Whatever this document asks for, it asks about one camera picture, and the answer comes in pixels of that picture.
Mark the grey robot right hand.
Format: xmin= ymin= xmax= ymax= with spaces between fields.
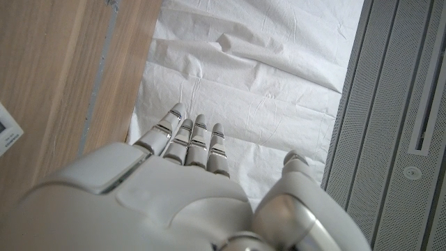
xmin=0 ymin=102 xmax=372 ymax=251

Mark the white curtain backdrop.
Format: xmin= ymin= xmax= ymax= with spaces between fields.
xmin=125 ymin=0 xmax=365 ymax=210

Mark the long ceiling slot vent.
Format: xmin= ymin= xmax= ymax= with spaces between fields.
xmin=407 ymin=34 xmax=446 ymax=157

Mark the round ceiling fixture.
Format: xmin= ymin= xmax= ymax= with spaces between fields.
xmin=403 ymin=166 xmax=422 ymax=181

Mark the small white calculator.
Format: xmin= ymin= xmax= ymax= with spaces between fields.
xmin=0 ymin=102 xmax=24 ymax=158

